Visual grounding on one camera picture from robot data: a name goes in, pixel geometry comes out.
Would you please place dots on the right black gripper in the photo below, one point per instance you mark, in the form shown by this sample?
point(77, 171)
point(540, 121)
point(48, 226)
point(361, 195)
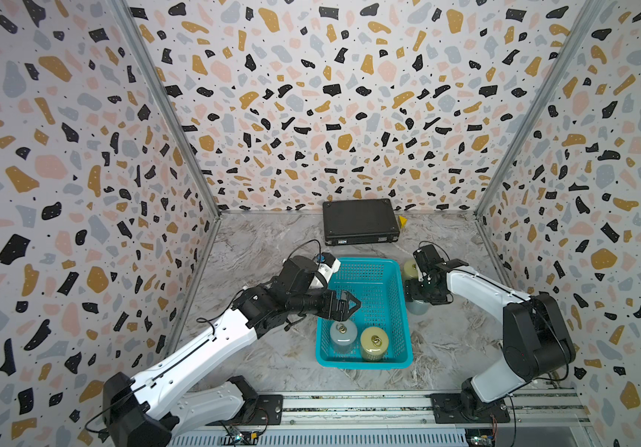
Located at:
point(411, 292)

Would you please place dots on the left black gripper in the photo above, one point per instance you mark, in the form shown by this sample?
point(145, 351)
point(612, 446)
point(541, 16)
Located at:
point(342, 314)

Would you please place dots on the yellow-green tea canister back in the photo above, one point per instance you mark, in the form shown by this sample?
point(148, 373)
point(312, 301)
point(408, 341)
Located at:
point(409, 270)

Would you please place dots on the teal plastic perforated basket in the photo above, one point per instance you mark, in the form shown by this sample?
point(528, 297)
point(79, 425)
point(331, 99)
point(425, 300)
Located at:
point(377, 283)

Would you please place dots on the light blue tea canister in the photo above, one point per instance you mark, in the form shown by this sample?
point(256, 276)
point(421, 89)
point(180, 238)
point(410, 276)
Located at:
point(418, 308)
point(343, 336)

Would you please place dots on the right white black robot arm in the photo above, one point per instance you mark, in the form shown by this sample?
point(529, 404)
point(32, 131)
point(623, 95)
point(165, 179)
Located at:
point(535, 342)

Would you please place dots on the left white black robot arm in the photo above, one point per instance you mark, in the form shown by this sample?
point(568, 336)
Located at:
point(158, 404)

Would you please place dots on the light blue tea canister front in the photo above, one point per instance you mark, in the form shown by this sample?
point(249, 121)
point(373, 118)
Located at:
point(343, 336)

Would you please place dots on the yellow tea canister front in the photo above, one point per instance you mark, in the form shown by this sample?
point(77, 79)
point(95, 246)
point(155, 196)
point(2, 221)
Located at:
point(374, 344)

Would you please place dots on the small yellow object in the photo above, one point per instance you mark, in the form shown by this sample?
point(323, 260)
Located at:
point(403, 221)

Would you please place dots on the black hard case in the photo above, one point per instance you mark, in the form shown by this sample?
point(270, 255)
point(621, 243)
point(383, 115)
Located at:
point(359, 221)

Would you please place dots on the green circuit board right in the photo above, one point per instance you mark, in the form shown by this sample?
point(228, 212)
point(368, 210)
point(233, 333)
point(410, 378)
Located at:
point(479, 437)

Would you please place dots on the green circuit board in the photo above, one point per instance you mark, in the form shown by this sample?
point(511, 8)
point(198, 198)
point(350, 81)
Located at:
point(479, 437)
point(238, 437)

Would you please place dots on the green circuit board left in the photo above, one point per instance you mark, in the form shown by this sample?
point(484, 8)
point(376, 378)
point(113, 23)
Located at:
point(238, 437)

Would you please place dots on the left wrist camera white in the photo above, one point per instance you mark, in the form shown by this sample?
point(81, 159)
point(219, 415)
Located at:
point(328, 265)

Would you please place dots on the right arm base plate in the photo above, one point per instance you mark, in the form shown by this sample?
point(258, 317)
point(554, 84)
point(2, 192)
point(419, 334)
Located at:
point(463, 407)

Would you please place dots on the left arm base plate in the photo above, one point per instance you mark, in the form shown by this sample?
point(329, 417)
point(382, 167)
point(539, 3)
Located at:
point(265, 410)

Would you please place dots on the aluminium mounting rail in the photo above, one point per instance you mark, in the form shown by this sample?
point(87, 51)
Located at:
point(527, 408)

